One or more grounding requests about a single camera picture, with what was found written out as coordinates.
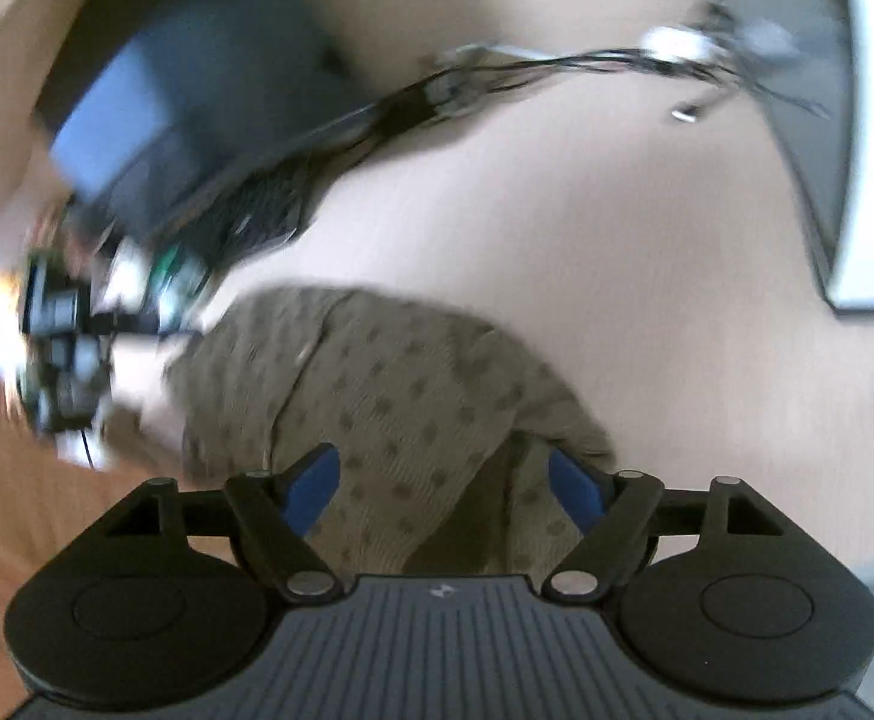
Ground black cables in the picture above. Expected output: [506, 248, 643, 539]
[373, 4, 831, 140]

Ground olive dotted knit sweater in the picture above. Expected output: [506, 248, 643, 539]
[163, 285, 621, 578]

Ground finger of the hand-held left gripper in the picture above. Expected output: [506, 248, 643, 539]
[92, 309, 205, 338]

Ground white computer case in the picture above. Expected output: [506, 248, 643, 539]
[732, 0, 874, 314]

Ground green lidded glass jar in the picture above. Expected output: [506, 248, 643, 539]
[148, 244, 209, 305]

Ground black computer monitor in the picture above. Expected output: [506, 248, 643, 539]
[32, 0, 382, 237]

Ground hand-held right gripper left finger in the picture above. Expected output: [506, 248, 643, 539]
[103, 443, 342, 605]

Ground black keyboard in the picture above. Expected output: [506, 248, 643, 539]
[200, 154, 322, 267]

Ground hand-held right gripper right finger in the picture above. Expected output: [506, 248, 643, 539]
[542, 448, 771, 605]

